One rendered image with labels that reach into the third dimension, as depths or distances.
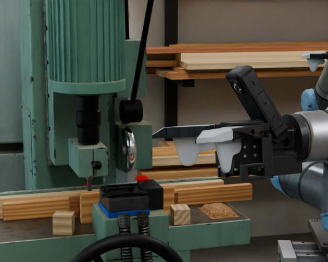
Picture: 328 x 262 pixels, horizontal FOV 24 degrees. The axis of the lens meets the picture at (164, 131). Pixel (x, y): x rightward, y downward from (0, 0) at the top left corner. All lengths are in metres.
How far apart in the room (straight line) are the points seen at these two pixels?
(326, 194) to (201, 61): 2.57
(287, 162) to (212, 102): 3.16
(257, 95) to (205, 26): 3.14
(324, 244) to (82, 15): 0.80
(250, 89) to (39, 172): 1.02
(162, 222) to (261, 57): 2.28
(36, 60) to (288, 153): 0.97
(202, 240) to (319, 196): 0.61
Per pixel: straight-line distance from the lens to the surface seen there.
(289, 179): 1.27
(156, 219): 1.61
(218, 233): 1.77
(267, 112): 1.08
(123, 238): 1.50
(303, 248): 2.05
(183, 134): 1.10
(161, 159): 3.73
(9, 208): 1.80
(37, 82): 1.95
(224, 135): 0.99
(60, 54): 1.72
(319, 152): 1.12
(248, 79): 1.06
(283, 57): 3.85
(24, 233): 1.71
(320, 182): 1.21
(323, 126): 1.12
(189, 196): 1.89
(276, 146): 1.10
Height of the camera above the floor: 1.43
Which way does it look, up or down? 11 degrees down
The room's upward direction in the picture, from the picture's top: straight up
